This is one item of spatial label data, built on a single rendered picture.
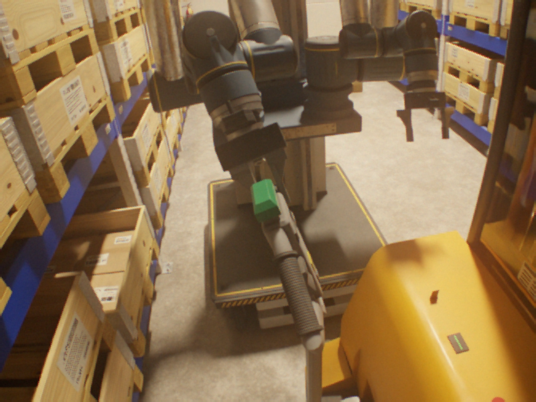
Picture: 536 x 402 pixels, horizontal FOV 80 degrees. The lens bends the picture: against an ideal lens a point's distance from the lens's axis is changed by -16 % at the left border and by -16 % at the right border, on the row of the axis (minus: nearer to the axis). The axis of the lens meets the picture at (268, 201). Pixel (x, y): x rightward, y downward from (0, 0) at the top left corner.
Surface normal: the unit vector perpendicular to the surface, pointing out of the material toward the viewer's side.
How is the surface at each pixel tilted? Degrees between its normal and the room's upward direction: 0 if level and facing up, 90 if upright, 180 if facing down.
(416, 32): 69
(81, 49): 90
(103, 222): 90
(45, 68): 90
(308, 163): 90
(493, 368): 0
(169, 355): 0
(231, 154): 62
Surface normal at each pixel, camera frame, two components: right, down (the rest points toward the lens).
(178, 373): -0.10, -0.82
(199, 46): 0.15, 0.07
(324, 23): 0.12, 0.55
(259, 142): -0.07, 0.11
